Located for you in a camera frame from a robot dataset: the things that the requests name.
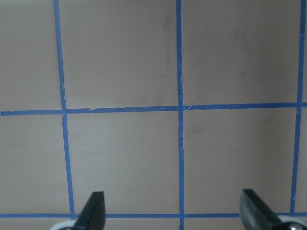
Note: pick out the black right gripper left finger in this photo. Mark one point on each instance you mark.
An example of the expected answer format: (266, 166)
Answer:
(93, 214)

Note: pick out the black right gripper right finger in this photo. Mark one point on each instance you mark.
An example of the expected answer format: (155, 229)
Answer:
(255, 214)

